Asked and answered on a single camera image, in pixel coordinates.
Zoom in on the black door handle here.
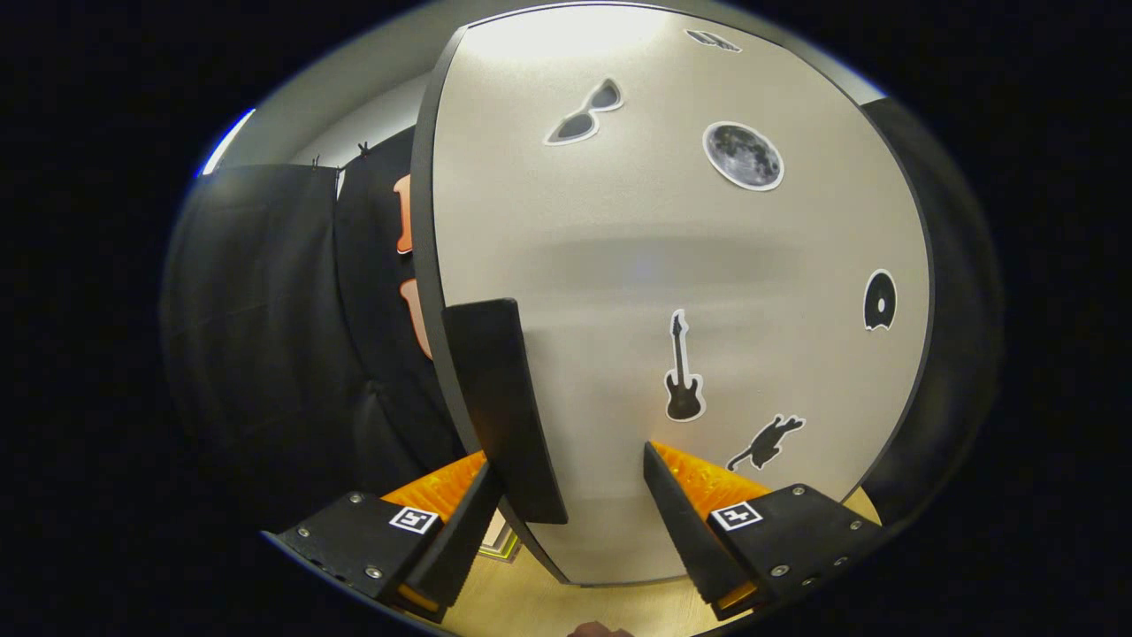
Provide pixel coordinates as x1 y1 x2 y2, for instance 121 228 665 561
442 298 569 525

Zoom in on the beige shoe cabinet door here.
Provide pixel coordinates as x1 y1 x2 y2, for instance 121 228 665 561
433 4 934 587

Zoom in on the long ceiling light strip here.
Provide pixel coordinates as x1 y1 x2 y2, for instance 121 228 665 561
199 108 257 178

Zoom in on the yellow edged book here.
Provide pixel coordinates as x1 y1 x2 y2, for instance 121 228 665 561
480 511 523 564

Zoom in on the row of black cloth clips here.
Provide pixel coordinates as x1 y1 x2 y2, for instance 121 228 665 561
305 140 372 173

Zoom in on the dark grey shoe cabinet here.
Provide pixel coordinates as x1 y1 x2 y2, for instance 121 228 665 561
409 0 938 589

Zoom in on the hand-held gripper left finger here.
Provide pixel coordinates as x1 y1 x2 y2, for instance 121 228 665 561
265 453 505 623

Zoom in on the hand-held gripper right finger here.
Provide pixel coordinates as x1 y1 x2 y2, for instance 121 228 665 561
643 441 890 620

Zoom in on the black backdrop cloth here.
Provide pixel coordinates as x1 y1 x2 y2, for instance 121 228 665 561
164 97 1005 541

